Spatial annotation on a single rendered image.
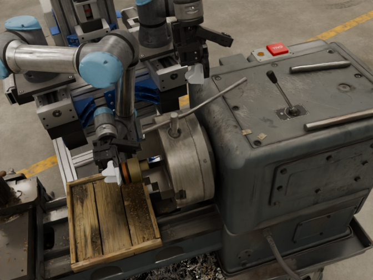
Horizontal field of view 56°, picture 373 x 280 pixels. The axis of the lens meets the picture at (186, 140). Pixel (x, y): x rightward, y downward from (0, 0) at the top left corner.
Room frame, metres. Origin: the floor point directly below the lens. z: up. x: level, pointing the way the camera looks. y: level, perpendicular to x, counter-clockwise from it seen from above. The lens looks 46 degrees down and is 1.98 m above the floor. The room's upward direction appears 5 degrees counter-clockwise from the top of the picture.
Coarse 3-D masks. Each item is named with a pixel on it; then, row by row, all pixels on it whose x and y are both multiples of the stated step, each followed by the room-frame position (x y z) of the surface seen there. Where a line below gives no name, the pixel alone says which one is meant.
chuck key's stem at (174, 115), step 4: (172, 112) 0.74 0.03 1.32; (176, 112) 0.74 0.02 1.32; (172, 116) 0.72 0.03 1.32; (176, 116) 0.72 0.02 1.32; (172, 120) 0.72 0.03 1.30; (176, 120) 0.72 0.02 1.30; (172, 124) 0.73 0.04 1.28; (176, 124) 0.73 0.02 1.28; (172, 128) 0.73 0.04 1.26; (176, 128) 0.73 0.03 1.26; (172, 132) 0.74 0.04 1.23; (176, 132) 0.74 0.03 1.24
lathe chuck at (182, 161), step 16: (160, 128) 0.76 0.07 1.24; (160, 144) 0.76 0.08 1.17; (176, 144) 0.70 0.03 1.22; (192, 144) 0.70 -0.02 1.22; (176, 160) 0.67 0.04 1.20; (192, 160) 0.67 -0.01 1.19; (176, 176) 0.63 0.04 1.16; (192, 176) 0.64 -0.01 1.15; (176, 192) 0.61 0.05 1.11; (192, 192) 0.62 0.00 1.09
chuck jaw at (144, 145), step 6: (144, 126) 0.82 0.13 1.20; (150, 126) 0.82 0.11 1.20; (150, 132) 0.80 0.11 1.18; (156, 132) 0.81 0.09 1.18; (144, 138) 0.82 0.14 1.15; (150, 138) 0.79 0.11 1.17; (156, 138) 0.79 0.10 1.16; (144, 144) 0.78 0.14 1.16; (150, 144) 0.78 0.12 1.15; (156, 144) 0.78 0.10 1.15; (138, 150) 0.78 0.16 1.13; (144, 150) 0.77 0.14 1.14; (150, 150) 0.77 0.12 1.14; (156, 150) 0.77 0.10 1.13; (138, 156) 0.76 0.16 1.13; (144, 156) 0.76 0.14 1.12; (150, 156) 0.76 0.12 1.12
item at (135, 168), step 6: (126, 162) 0.75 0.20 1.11; (132, 162) 0.74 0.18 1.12; (138, 162) 0.73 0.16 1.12; (144, 162) 0.74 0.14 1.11; (120, 168) 0.72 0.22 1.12; (126, 168) 0.72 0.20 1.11; (132, 168) 0.72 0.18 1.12; (138, 168) 0.72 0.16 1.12; (144, 168) 0.73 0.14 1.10; (126, 174) 0.71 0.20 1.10; (132, 174) 0.70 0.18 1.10; (138, 174) 0.70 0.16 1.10; (126, 180) 0.70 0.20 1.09; (132, 180) 0.70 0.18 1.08; (138, 180) 0.70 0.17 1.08
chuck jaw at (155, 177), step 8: (152, 168) 0.72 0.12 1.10; (160, 168) 0.72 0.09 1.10; (144, 176) 0.69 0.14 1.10; (152, 176) 0.69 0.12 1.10; (160, 176) 0.68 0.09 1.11; (168, 176) 0.68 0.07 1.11; (152, 184) 0.66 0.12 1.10; (160, 184) 0.65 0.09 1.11; (168, 184) 0.65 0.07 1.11; (160, 192) 0.62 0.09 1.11; (168, 192) 0.63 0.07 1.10; (184, 192) 0.62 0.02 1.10
